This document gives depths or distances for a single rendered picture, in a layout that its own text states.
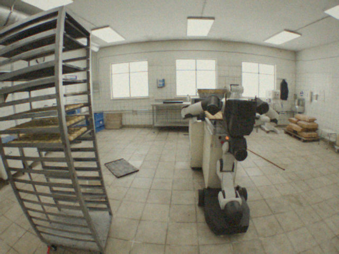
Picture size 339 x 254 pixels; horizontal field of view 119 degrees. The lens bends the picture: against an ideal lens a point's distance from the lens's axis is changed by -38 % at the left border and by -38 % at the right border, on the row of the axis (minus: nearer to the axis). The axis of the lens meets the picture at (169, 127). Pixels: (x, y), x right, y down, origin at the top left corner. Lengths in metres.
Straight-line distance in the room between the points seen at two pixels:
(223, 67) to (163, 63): 2.01
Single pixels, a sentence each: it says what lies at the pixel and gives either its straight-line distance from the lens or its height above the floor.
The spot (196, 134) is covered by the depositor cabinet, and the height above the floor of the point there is 0.64.
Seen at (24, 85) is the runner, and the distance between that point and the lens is 1.08.
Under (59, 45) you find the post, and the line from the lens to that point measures 0.92.
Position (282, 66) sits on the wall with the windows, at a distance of 6.67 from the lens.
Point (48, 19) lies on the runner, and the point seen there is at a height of 1.77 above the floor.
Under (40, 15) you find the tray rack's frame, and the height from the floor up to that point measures 1.80.
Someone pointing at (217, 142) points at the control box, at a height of 0.76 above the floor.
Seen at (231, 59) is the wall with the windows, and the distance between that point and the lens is 5.76.
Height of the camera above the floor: 1.31
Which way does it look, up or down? 14 degrees down
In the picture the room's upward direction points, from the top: 1 degrees counter-clockwise
